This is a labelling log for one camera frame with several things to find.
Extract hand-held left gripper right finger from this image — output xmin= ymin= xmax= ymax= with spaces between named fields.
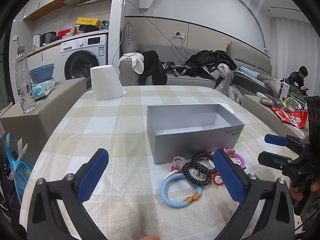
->
xmin=213 ymin=149 xmax=296 ymax=240

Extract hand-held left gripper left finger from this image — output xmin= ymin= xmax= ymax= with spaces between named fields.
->
xmin=27 ymin=148 xmax=109 ymax=240

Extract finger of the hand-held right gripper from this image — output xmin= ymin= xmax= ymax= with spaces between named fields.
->
xmin=257 ymin=151 xmax=300 ymax=173
xmin=264 ymin=134 xmax=304 ymax=148

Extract purple bracelet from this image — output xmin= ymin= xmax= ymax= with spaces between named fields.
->
xmin=224 ymin=148 xmax=247 ymax=169

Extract small black coil hair tie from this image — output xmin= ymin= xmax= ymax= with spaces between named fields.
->
xmin=191 ymin=152 xmax=218 ymax=174

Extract large black coil hair tie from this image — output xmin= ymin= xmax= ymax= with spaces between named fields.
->
xmin=182 ymin=161 xmax=212 ymax=187

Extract grey cardboard box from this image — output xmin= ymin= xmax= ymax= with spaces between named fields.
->
xmin=146 ymin=103 xmax=245 ymax=165

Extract light blue bracelet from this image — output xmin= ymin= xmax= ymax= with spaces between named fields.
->
xmin=160 ymin=174 xmax=203 ymax=208

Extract person's right hand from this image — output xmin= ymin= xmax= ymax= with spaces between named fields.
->
xmin=289 ymin=179 xmax=320 ymax=207

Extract red scalloped round charm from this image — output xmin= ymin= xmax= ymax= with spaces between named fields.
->
xmin=212 ymin=173 xmax=227 ymax=187

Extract red packet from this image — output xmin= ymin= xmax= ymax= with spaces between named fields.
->
xmin=271 ymin=106 xmax=308 ymax=130

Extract beige bench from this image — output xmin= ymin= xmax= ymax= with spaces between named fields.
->
xmin=0 ymin=77 xmax=87 ymax=165
xmin=241 ymin=94 xmax=309 ymax=140

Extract checked tablecloth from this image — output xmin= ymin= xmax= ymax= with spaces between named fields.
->
xmin=19 ymin=85 xmax=308 ymax=240

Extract white card stand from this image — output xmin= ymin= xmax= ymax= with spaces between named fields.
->
xmin=277 ymin=81 xmax=290 ymax=100

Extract blue plastic bag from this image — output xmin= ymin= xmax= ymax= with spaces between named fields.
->
xmin=5 ymin=132 xmax=33 ymax=205

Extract light blue pillow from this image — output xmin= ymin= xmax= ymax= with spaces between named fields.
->
xmin=240 ymin=66 xmax=260 ymax=79

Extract grey and white jacket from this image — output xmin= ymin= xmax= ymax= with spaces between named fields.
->
xmin=207 ymin=64 xmax=234 ymax=92

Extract white curtain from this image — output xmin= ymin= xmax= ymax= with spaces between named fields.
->
xmin=269 ymin=16 xmax=314 ymax=85

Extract white paper roll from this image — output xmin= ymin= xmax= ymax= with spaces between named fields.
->
xmin=90 ymin=65 xmax=127 ymax=101

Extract wet wipes pack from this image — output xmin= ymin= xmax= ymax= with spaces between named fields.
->
xmin=31 ymin=80 xmax=56 ymax=101

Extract black jacket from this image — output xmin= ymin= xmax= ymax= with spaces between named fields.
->
xmin=184 ymin=50 xmax=238 ymax=79

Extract grey sofa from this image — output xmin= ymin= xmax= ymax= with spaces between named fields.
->
xmin=119 ymin=45 xmax=273 ymax=100

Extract blue plastic basin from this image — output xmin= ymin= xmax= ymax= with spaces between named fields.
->
xmin=29 ymin=64 xmax=55 ymax=84

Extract clear water bottle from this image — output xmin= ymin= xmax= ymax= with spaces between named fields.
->
xmin=14 ymin=44 xmax=36 ymax=114

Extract white garment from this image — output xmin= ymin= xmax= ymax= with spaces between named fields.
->
xmin=119 ymin=52 xmax=145 ymax=75

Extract black clothes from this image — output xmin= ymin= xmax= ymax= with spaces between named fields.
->
xmin=138 ymin=50 xmax=168 ymax=86

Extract white washing machine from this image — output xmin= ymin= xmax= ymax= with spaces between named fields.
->
xmin=60 ymin=34 xmax=108 ymax=90

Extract grey pillow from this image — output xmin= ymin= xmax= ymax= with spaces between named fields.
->
xmin=121 ymin=21 xmax=139 ymax=55

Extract white kettle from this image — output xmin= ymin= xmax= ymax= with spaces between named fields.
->
xmin=32 ymin=34 xmax=42 ymax=51

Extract black kitchen appliance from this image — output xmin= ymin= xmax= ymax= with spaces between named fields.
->
xmin=40 ymin=31 xmax=57 ymax=46

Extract red basket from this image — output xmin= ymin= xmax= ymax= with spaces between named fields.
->
xmin=57 ymin=28 xmax=77 ymax=40

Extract yellow box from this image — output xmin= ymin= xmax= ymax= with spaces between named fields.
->
xmin=76 ymin=17 xmax=102 ymax=28

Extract clear pink plastic ring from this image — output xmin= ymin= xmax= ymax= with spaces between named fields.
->
xmin=171 ymin=156 xmax=186 ymax=172

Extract black cable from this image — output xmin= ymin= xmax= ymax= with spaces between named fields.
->
xmin=124 ymin=0 xmax=190 ymax=65

